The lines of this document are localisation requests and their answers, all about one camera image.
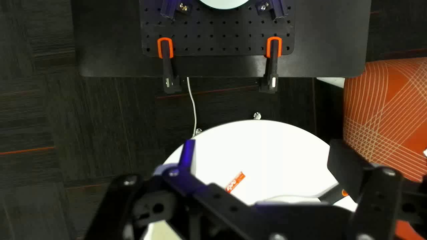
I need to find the orange patterned sofa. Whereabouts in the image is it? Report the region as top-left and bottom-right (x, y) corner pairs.
(341, 56), (427, 240)

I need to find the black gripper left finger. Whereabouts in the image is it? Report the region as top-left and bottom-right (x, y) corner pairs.
(153, 140), (249, 240)

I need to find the red marker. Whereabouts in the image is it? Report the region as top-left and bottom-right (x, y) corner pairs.
(224, 172), (245, 192)

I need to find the round white table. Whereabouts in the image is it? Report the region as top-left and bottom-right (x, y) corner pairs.
(144, 119), (358, 240)

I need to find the black perforated mounting board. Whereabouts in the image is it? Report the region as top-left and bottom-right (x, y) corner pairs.
(71, 0), (370, 78)

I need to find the orange black clamp right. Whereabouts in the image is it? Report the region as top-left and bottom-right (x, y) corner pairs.
(258, 36), (282, 94)

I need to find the white cable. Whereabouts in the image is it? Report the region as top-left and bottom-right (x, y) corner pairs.
(184, 76), (200, 139)

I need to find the orange black clamp left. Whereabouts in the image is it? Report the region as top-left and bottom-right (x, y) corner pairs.
(156, 38), (181, 94)

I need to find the orange black clamp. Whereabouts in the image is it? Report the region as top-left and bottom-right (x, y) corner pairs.
(156, 38), (181, 94)
(258, 36), (282, 94)

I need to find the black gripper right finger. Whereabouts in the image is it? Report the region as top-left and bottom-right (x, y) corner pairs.
(326, 140), (402, 240)

